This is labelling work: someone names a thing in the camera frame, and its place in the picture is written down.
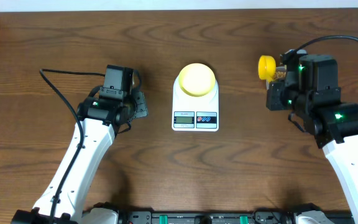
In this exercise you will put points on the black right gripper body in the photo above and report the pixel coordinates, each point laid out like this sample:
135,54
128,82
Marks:
281,97

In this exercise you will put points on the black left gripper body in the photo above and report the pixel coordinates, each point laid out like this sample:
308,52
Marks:
135,107

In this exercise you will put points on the yellow measuring scoop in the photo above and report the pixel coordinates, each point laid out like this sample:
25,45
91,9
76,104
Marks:
266,68

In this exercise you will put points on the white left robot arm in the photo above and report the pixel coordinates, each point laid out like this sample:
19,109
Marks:
99,120

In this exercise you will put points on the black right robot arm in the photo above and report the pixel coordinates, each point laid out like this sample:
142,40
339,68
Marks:
308,87

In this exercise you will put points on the white kitchen scale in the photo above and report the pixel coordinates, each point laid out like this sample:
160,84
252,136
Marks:
190,113

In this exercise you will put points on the yellow bowl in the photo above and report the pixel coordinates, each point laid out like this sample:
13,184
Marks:
196,79

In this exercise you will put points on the pile of soybeans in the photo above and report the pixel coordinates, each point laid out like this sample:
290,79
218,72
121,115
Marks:
279,75

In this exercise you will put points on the clear plastic container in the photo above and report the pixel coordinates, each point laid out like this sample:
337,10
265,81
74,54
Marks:
280,69

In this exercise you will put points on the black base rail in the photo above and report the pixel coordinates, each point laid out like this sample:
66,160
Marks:
307,213

